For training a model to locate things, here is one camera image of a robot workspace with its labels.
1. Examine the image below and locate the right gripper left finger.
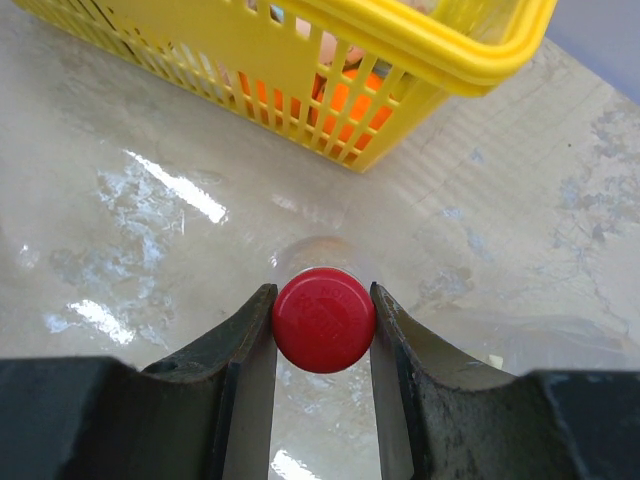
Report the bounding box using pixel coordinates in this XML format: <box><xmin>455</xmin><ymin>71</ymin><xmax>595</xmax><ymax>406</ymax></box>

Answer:
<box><xmin>1</xmin><ymin>284</ymin><xmax>277</xmax><ymax>479</ymax></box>

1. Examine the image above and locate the pink printed package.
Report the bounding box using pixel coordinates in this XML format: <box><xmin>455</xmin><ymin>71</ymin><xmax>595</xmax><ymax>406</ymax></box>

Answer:
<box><xmin>296</xmin><ymin>18</ymin><xmax>365</xmax><ymax>66</ymax></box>

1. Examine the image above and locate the red label water bottle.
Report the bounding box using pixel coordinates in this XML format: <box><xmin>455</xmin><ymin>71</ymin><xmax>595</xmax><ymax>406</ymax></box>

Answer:
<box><xmin>270</xmin><ymin>236</ymin><xmax>381</xmax><ymax>300</ymax></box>

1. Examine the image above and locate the red bottle cap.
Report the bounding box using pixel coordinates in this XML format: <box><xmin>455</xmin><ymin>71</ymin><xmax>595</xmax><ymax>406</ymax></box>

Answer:
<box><xmin>272</xmin><ymin>267</ymin><xmax>376</xmax><ymax>374</ymax></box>

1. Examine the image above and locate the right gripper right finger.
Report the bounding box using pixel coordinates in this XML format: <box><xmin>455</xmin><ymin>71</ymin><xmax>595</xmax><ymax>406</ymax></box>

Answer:
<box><xmin>370</xmin><ymin>284</ymin><xmax>639</xmax><ymax>479</ymax></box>

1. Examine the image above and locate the orange item in basket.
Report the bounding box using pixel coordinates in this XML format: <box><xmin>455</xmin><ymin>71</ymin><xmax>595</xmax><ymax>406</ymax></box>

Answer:
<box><xmin>237</xmin><ymin>67</ymin><xmax>396</xmax><ymax>146</ymax></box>

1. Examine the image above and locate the yellow plastic basket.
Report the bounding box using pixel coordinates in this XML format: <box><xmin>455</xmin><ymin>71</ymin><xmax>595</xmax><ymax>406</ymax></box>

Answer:
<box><xmin>21</xmin><ymin>1</ymin><xmax>555</xmax><ymax>172</ymax></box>

